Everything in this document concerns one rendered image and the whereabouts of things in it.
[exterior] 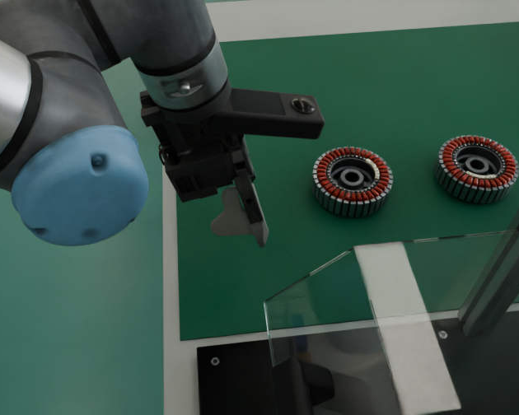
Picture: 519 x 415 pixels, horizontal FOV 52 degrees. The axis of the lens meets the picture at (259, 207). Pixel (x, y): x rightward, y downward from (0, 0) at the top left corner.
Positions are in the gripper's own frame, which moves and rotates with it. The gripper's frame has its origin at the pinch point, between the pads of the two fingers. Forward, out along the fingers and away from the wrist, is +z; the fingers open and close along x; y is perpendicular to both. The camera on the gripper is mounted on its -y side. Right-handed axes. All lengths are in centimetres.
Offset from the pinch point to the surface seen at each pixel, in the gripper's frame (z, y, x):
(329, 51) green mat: 13.1, -18.5, -42.1
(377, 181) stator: 8.8, -16.2, -5.8
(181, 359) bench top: 5.7, 13.2, 13.8
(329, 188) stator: 7.0, -9.4, -5.4
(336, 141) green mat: 11.8, -13.4, -18.2
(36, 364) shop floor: 69, 72, -26
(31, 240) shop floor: 68, 76, -68
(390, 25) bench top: 16, -32, -49
